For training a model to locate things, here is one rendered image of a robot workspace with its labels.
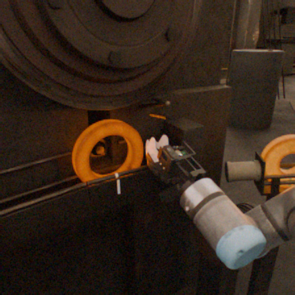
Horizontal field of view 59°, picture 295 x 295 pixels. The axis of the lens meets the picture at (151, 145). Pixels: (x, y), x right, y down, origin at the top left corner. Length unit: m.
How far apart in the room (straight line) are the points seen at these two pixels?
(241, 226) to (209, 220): 0.06
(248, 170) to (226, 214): 0.27
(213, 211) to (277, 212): 0.15
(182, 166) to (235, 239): 0.20
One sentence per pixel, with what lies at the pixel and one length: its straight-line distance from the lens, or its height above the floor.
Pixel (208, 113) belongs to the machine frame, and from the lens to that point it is 0.89.
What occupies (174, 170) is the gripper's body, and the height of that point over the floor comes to 0.74.
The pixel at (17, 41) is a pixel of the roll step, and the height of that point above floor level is 1.02.
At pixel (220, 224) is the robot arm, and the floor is 0.71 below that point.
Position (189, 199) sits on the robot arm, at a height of 0.72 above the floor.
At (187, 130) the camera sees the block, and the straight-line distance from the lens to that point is 0.71.
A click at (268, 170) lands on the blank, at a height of 0.68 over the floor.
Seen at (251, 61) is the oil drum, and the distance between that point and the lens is 3.17.
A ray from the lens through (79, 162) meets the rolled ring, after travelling 0.62.
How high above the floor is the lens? 1.03
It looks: 23 degrees down
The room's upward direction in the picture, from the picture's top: straight up
